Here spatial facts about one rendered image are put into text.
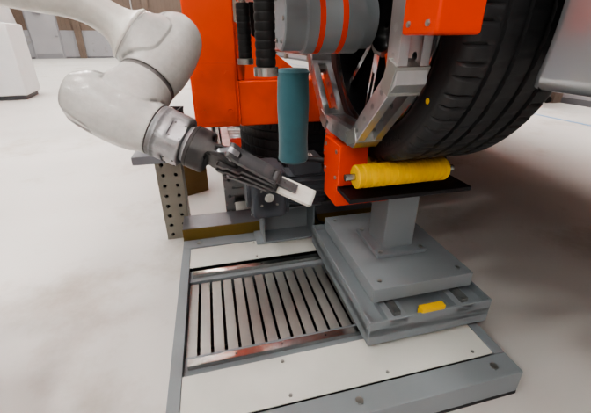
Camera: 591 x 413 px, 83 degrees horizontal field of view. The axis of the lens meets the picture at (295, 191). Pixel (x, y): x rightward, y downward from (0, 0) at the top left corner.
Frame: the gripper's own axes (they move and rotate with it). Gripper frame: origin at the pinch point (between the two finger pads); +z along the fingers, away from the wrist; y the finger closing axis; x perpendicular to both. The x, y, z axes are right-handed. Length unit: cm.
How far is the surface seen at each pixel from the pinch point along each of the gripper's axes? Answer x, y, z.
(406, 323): -12, -26, 43
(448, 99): 22.5, 12.3, 17.2
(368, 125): 19.8, -1.1, 9.0
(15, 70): 142, -453, -389
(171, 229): -8, -98, -32
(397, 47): 25.3, 14.5, 5.1
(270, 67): 17.3, 5.6, -13.0
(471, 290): 4, -29, 63
